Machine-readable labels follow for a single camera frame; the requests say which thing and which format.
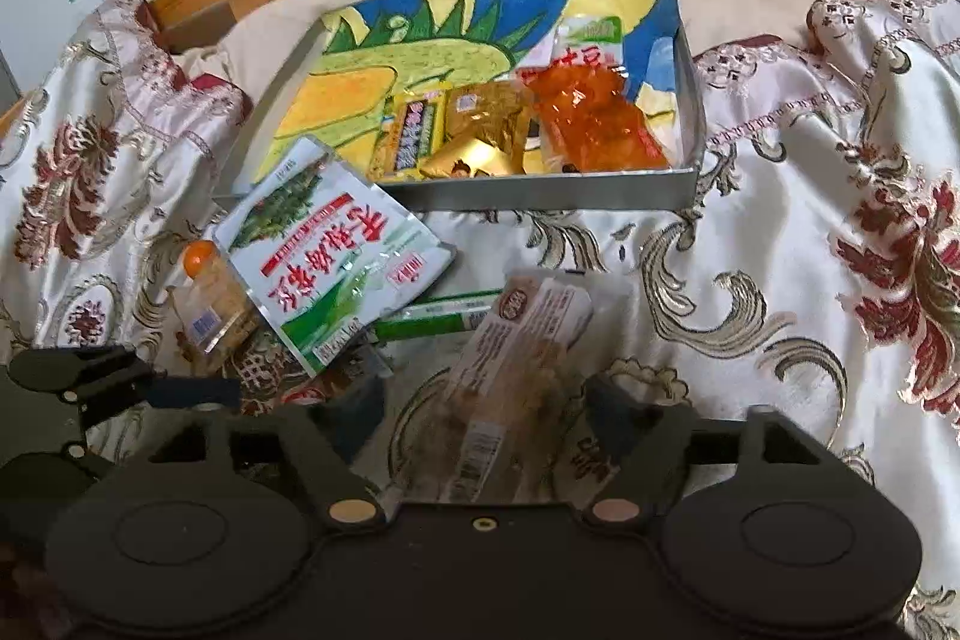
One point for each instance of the cream pillow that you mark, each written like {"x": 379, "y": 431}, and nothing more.
{"x": 252, "y": 52}

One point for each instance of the grey tray with dinosaur drawing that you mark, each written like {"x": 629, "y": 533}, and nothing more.
{"x": 334, "y": 86}

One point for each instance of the yellow green snack packet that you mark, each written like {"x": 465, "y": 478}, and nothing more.
{"x": 412, "y": 129}

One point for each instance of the floral satin blanket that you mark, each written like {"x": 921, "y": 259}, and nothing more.
{"x": 815, "y": 270}

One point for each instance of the clear bag of fried snacks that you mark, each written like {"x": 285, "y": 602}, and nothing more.
{"x": 216, "y": 316}

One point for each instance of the gold yellow snack packet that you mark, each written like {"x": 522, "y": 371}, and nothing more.
{"x": 486, "y": 132}

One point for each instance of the white green vegetable snack pouch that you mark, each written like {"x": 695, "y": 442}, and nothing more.
{"x": 323, "y": 254}

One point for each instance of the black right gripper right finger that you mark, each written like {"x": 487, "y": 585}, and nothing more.
{"x": 654, "y": 448}

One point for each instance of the orange jelly snack bag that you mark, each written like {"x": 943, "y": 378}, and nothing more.
{"x": 586, "y": 124}

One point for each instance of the orange tangerine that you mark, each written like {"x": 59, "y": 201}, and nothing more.
{"x": 196, "y": 254}

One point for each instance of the brown pastry snack packet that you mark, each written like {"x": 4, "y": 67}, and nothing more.
{"x": 494, "y": 427}

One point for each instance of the white green red snack packet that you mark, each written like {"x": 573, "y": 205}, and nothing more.
{"x": 588, "y": 41}

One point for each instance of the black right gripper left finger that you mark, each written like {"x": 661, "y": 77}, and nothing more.
{"x": 305, "y": 455}

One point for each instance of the green white stick packet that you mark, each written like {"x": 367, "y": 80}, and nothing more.
{"x": 438, "y": 316}

